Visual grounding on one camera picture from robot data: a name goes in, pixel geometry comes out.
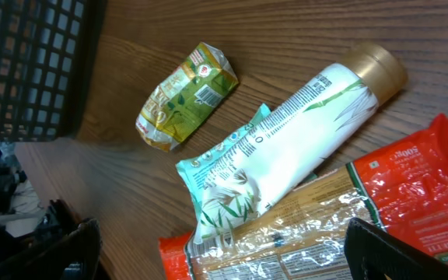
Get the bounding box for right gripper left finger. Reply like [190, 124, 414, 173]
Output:
[0, 219, 102, 280]

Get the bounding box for orange spaghetti packet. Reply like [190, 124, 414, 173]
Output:
[159, 114, 448, 279]

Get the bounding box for green tea carton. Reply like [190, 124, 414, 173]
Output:
[135, 42, 239, 152]

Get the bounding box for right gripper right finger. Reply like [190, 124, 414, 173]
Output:
[344, 218, 448, 280]

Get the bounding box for grey plastic shopping basket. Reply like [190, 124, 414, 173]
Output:
[0, 0, 107, 142]

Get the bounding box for white tube gold cap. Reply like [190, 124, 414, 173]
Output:
[193, 43, 408, 244]

